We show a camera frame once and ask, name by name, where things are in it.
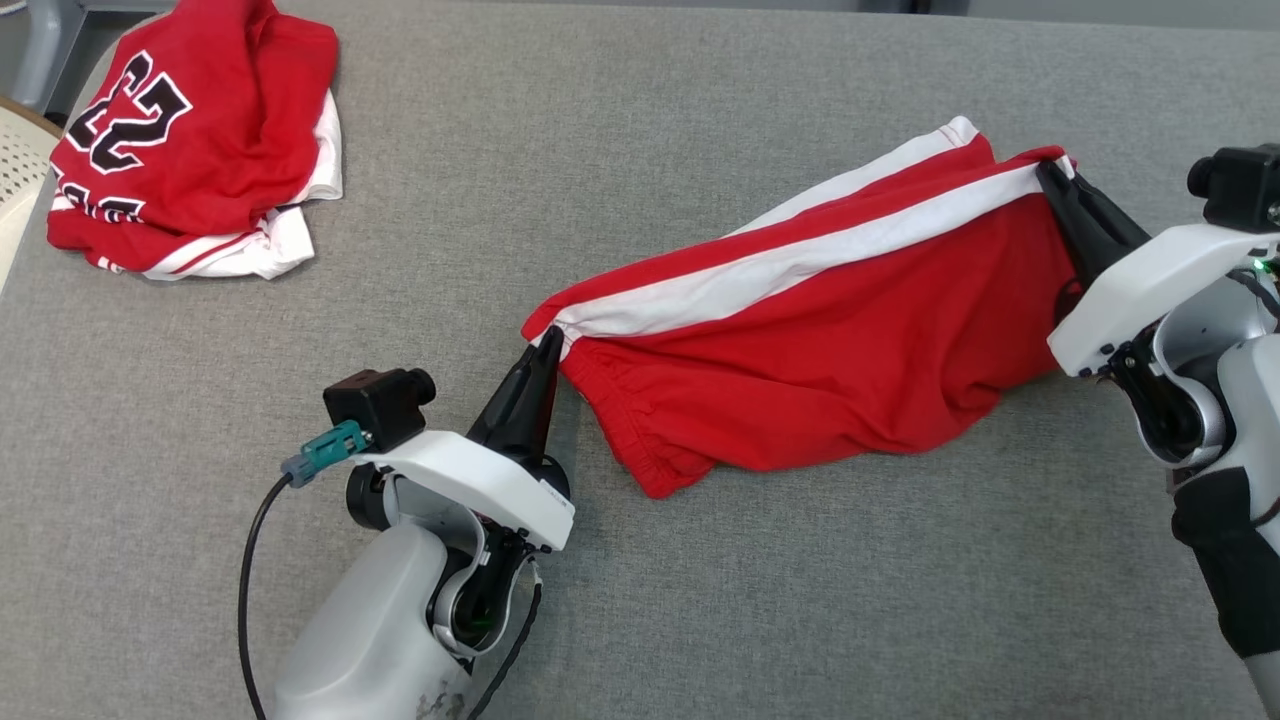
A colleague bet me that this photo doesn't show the teal left camera connector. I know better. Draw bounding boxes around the teal left camera connector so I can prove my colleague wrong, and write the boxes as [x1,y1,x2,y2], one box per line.
[282,420,371,488]

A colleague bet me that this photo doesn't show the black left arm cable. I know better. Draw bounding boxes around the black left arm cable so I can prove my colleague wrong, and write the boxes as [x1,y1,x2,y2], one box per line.
[238,472,301,720]

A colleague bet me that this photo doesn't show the red shorts with white stripes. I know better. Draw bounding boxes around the red shorts with white stripes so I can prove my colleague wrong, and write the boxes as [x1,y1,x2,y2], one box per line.
[522,117,1086,499]

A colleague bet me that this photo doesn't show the grey metal furniture leg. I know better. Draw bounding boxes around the grey metal furniture leg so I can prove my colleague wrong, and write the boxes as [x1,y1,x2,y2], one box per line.
[10,0,93,113]

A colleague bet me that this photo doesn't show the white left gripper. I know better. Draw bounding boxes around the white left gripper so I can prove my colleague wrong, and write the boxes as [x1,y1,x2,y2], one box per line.
[355,327,576,553]

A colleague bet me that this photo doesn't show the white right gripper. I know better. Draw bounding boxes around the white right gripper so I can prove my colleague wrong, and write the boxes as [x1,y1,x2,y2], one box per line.
[1037,165,1280,379]

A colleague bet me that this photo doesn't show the beige perforated laundry basket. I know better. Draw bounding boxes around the beige perforated laundry basket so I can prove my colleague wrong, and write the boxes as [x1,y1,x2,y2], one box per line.
[0,97,63,291]

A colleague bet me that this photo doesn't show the red jersey with black numbers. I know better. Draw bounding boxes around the red jersey with black numbers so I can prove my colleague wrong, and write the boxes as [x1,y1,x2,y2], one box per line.
[47,0,343,281]

